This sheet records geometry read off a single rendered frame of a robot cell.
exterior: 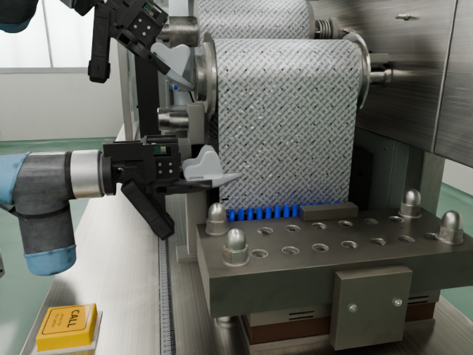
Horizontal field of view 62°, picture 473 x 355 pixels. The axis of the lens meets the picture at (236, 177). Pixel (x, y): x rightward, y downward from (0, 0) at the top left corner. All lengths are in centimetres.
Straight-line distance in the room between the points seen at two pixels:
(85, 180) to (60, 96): 576
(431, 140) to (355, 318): 30
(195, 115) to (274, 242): 27
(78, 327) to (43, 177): 22
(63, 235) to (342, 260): 42
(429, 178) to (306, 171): 38
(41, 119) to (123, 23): 585
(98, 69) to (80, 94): 562
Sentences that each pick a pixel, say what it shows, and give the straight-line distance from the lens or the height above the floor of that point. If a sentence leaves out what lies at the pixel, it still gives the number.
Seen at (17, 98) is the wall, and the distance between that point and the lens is 651.
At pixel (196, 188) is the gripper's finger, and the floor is 109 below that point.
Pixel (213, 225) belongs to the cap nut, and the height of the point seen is 105.
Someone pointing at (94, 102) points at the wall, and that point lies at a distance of 628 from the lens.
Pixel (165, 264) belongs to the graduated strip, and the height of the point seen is 90.
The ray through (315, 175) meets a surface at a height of 109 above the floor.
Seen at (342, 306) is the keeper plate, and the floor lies 98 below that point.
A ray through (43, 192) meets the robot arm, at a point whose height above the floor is 110.
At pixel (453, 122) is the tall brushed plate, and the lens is 65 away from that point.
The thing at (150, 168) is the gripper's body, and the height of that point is 112.
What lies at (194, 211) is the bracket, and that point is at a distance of 75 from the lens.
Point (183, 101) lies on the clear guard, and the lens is 166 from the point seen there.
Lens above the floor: 129
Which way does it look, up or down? 18 degrees down
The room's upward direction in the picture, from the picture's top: straight up
